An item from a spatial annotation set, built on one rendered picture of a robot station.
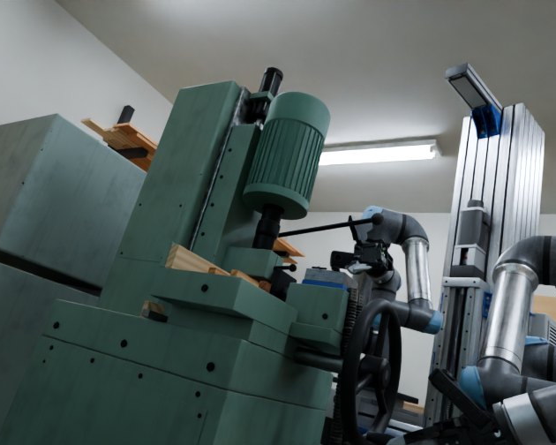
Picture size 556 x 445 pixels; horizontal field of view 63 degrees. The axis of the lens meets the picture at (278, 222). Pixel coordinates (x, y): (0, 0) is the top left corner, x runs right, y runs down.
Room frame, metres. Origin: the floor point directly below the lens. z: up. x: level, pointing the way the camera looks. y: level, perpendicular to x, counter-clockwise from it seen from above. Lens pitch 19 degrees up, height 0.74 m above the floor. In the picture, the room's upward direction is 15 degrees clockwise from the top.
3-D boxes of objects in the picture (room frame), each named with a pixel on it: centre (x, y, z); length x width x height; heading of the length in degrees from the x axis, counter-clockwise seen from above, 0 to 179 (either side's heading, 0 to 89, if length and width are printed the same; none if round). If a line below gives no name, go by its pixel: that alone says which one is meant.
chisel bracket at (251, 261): (1.13, 0.04, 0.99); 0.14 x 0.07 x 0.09; 56
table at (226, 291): (1.08, -0.08, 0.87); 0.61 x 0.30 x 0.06; 146
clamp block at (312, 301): (1.04, -0.16, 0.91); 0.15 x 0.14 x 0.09; 146
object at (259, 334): (1.09, -0.03, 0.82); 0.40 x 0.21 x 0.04; 146
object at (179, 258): (1.16, 0.02, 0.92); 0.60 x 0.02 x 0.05; 146
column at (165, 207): (1.28, 0.26, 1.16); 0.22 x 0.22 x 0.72; 56
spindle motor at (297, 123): (1.12, 0.02, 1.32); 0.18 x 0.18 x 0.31
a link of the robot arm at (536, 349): (1.33, -0.81, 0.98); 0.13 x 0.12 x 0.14; 54
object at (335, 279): (1.04, -0.16, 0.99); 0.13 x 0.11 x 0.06; 146
